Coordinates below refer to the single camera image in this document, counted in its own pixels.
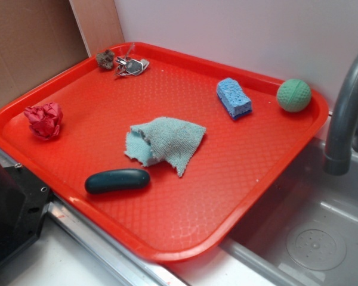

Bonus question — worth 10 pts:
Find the brown cardboard panel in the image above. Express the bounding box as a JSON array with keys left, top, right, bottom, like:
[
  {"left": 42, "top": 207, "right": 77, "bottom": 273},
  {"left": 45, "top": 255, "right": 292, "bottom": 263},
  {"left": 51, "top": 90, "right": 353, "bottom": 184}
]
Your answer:
[{"left": 0, "top": 1, "right": 124, "bottom": 108}]

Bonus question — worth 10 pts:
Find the light teal cloth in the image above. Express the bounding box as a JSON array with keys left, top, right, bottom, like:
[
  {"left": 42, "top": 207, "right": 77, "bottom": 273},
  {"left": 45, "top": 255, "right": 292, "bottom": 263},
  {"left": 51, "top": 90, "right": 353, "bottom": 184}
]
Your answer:
[{"left": 125, "top": 117, "right": 206, "bottom": 177}]

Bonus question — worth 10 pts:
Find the red plastic tray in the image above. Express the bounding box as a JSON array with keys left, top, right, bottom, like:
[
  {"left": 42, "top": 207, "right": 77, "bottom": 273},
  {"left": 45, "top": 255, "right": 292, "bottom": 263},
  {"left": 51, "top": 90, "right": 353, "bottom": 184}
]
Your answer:
[{"left": 0, "top": 43, "right": 329, "bottom": 263}]

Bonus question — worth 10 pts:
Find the silver key bunch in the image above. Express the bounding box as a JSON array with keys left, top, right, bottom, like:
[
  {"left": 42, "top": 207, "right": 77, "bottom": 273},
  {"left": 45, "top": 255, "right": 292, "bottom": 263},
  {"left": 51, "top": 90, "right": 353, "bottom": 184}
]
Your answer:
[{"left": 115, "top": 42, "right": 150, "bottom": 77}]

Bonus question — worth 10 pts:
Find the dark teal oblong case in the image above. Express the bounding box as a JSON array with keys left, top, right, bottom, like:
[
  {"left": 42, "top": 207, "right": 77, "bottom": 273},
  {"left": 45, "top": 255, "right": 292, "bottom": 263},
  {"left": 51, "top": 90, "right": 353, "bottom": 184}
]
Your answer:
[{"left": 84, "top": 169, "right": 150, "bottom": 194}]

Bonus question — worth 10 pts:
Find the green dimpled ball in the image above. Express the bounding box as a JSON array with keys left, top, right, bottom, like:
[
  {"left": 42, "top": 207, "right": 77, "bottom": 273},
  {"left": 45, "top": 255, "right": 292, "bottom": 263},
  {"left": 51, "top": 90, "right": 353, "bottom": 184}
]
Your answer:
[{"left": 276, "top": 79, "right": 311, "bottom": 113}]

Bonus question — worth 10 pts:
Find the blue sponge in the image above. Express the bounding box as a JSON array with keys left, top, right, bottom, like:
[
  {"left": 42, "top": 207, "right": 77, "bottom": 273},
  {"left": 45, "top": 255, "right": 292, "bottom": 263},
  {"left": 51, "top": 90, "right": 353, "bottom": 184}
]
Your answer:
[{"left": 216, "top": 78, "right": 252, "bottom": 120}]

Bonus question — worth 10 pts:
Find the grey faucet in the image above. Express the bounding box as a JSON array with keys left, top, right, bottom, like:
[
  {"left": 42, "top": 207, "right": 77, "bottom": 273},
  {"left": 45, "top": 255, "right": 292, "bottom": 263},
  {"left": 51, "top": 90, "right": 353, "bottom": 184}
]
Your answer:
[{"left": 323, "top": 55, "right": 358, "bottom": 175}]

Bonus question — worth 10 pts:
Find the grey sink basin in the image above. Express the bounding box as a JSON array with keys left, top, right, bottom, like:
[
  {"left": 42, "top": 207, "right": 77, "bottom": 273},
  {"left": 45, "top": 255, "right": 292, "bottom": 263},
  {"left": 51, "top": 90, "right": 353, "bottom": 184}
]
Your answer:
[{"left": 221, "top": 127, "right": 358, "bottom": 285}]

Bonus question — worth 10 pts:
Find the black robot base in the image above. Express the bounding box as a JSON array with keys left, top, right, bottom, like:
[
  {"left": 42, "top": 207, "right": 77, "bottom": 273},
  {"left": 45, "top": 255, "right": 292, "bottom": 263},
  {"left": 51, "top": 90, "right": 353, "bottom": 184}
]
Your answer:
[{"left": 0, "top": 164, "right": 51, "bottom": 268}]

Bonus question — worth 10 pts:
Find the crumpled red paper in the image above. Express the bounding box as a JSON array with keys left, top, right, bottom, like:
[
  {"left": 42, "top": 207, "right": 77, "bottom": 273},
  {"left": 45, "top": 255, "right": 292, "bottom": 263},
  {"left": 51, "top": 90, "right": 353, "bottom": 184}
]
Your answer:
[{"left": 23, "top": 102, "right": 63, "bottom": 141}]

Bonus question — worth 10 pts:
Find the brown rock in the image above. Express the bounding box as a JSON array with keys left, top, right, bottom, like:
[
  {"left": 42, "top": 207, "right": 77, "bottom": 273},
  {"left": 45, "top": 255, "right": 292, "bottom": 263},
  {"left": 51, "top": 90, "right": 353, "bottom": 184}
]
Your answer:
[{"left": 95, "top": 49, "right": 115, "bottom": 70}]

